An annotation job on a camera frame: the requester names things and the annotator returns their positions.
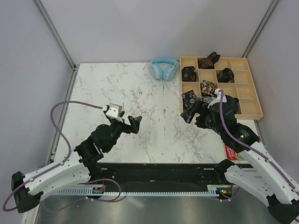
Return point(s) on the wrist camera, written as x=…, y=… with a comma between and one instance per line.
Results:
x=220, y=97
x=115, y=112

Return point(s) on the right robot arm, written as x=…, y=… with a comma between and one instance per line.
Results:
x=277, y=190

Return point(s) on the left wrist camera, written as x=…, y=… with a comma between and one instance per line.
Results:
x=115, y=112

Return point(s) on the white slotted cable duct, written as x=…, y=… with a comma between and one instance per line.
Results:
x=149, y=189

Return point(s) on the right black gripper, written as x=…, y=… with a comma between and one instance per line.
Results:
x=188, y=115

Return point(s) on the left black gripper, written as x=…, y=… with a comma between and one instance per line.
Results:
x=134, y=127

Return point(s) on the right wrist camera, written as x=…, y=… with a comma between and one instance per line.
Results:
x=220, y=97

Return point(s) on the dark blue striped tie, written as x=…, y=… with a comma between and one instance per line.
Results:
x=233, y=102

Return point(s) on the wooden compartment tray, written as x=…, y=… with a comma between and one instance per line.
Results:
x=241, y=86

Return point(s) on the colourful patchwork rolled tie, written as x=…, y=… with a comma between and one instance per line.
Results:
x=208, y=89

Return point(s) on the aluminium rail frame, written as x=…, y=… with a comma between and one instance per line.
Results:
x=81, y=163

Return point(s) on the grey blue rolled tie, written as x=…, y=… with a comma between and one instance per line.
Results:
x=207, y=99

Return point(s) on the blue hexagon rolled tie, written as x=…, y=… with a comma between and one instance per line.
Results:
x=191, y=101

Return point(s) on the red children's book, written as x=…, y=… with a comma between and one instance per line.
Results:
x=232, y=155

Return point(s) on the brown rolled tie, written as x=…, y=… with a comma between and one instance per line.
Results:
x=209, y=62

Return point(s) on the black orange-dotted rolled tie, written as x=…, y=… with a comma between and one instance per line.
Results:
x=189, y=74

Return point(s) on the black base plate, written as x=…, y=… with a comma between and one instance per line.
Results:
x=123, y=173

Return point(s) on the dark glossy rolled tie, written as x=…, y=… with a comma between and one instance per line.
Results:
x=225, y=75

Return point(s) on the light blue headphones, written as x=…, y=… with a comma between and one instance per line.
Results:
x=163, y=68

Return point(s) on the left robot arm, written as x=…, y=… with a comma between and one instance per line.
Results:
x=80, y=166

